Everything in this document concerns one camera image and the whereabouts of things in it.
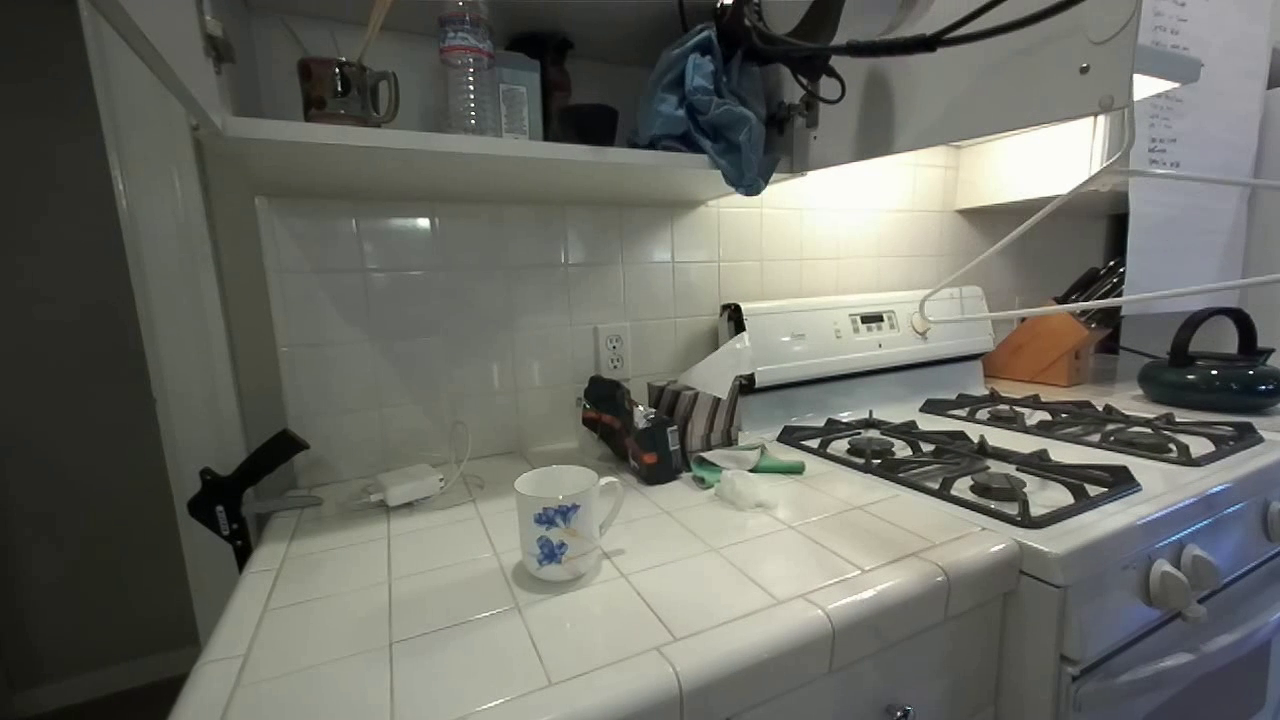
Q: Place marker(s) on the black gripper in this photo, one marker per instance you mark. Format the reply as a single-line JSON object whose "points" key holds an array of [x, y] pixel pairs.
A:
{"points": [[765, 26]]}

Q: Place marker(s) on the blue cloth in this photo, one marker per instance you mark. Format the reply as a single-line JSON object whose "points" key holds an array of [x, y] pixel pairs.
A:
{"points": [[704, 105]]}

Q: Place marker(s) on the black cast iron stove grate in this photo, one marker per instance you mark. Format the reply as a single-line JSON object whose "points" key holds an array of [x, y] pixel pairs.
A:
{"points": [[960, 466], [1106, 427]]}

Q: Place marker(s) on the metal cabinet door hinge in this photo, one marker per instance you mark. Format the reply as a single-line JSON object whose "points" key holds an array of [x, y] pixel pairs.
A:
{"points": [[216, 42]]}

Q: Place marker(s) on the white gas stove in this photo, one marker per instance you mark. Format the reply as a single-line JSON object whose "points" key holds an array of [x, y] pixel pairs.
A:
{"points": [[1106, 533]]}

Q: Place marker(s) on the white stove knob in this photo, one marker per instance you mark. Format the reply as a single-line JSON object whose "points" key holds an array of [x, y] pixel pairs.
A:
{"points": [[1207, 567], [1164, 586], [1272, 516]]}

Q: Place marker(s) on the black frying pan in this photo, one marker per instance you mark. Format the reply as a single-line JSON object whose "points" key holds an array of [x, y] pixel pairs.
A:
{"points": [[584, 126]]}

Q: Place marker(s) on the dark coffee pot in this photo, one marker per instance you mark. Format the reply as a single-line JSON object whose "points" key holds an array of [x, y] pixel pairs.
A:
{"points": [[550, 66]]}

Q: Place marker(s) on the clear plastic container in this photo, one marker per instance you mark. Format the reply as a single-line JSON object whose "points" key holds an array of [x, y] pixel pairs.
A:
{"points": [[517, 98]]}

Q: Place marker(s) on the clear plastic water bottle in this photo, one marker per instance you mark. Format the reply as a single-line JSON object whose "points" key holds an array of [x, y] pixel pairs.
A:
{"points": [[465, 75]]}

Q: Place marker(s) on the wooden spoon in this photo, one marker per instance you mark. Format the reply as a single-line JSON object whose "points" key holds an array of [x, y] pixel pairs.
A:
{"points": [[372, 29]]}

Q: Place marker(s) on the striped brown white box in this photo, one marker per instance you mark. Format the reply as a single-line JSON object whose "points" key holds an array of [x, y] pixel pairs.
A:
{"points": [[703, 416]]}

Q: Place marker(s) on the wooden knife block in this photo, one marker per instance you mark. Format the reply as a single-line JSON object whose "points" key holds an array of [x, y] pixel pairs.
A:
{"points": [[1040, 348]]}

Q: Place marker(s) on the white printed paper sheet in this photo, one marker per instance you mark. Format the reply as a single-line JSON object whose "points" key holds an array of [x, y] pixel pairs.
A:
{"points": [[1192, 94]]}

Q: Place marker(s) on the green white packet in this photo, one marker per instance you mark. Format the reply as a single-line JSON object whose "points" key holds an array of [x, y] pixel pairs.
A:
{"points": [[778, 466]]}

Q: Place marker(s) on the brown ceramic mug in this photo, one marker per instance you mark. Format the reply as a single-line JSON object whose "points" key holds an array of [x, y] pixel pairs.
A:
{"points": [[332, 94]]}

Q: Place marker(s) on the clear plastic wrap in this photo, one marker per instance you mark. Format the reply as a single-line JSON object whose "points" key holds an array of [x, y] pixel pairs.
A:
{"points": [[745, 490]]}

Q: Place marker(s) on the white refrigerator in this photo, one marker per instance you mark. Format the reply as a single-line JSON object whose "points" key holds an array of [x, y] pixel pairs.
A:
{"points": [[1180, 241]]}

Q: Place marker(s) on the white mug blue flowers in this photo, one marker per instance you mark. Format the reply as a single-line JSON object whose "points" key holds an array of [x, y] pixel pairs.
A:
{"points": [[553, 527]]}

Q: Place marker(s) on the dark blue kettle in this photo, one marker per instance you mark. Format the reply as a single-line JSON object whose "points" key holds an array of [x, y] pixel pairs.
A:
{"points": [[1207, 381]]}

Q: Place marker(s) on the white power adapter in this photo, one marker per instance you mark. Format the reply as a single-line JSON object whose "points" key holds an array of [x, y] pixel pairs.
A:
{"points": [[410, 486]]}

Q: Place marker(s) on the white wall cabinet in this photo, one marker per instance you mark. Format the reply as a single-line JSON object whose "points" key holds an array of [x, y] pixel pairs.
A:
{"points": [[465, 165]]}

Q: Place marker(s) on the white wall outlet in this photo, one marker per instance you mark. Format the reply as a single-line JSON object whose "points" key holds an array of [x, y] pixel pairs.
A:
{"points": [[613, 348]]}

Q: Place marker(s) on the black clamp mount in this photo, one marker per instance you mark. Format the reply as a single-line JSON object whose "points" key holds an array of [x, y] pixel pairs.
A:
{"points": [[232, 495]]}

